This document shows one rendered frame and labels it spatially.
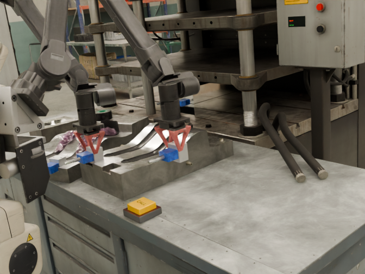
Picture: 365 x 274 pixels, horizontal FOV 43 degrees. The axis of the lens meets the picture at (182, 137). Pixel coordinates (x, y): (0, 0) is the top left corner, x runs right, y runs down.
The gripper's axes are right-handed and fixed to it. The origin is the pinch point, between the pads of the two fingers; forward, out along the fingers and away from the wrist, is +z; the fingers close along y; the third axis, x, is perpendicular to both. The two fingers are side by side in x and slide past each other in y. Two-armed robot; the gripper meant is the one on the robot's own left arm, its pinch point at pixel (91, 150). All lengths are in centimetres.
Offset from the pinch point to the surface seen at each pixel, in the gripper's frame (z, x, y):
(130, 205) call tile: 9.2, 6.3, -30.5
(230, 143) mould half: 6, -47, -19
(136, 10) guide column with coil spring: -44, -73, 70
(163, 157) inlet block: -1.4, -7.3, -29.7
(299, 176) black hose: 9, -40, -54
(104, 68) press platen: -12, -72, 106
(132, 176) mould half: 5.8, -2.8, -19.1
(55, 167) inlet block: 7.0, 7.5, 14.1
